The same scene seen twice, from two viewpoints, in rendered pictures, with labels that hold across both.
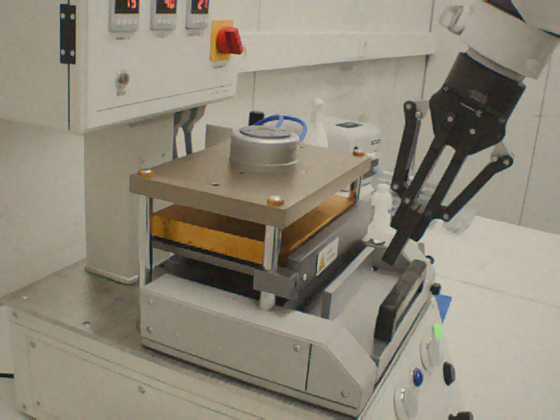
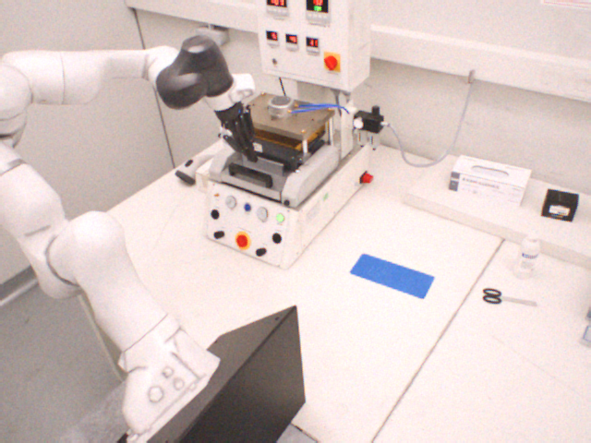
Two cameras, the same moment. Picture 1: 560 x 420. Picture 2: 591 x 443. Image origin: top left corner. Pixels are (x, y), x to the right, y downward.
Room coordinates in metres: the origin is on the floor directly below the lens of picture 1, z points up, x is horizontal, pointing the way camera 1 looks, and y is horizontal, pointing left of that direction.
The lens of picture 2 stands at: (1.04, -1.35, 1.83)
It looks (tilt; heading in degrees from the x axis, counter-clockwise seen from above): 39 degrees down; 103
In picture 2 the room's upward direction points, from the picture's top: 5 degrees counter-clockwise
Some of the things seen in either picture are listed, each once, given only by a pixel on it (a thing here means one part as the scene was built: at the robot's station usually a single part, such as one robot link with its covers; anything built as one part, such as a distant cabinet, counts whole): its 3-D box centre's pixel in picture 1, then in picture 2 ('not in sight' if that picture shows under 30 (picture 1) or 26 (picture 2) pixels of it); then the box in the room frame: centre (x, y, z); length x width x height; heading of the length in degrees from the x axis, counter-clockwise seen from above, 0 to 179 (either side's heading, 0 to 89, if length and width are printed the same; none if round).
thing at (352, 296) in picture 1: (290, 282); (277, 158); (0.70, -0.02, 0.97); 0.30 x 0.22 x 0.08; 67
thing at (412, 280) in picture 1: (403, 296); (249, 174); (0.65, -0.14, 0.99); 0.15 x 0.02 x 0.04; 157
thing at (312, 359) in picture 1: (253, 341); (238, 152); (0.56, 0.02, 0.96); 0.25 x 0.05 x 0.07; 67
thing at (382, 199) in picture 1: (379, 214); (527, 255); (1.44, -0.23, 0.82); 0.05 x 0.05 x 0.14
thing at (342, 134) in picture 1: (332, 150); not in sight; (1.82, -0.13, 0.88); 0.25 x 0.20 x 0.17; 56
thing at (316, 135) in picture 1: (314, 144); not in sight; (1.70, -0.07, 0.92); 0.09 x 0.08 x 0.25; 7
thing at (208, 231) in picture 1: (264, 197); (284, 125); (0.73, 0.02, 1.07); 0.22 x 0.17 x 0.10; 157
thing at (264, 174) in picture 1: (245, 176); (294, 116); (0.75, 0.05, 1.08); 0.31 x 0.24 x 0.13; 157
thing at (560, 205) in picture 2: not in sight; (560, 205); (1.57, 0.00, 0.83); 0.09 x 0.06 x 0.07; 164
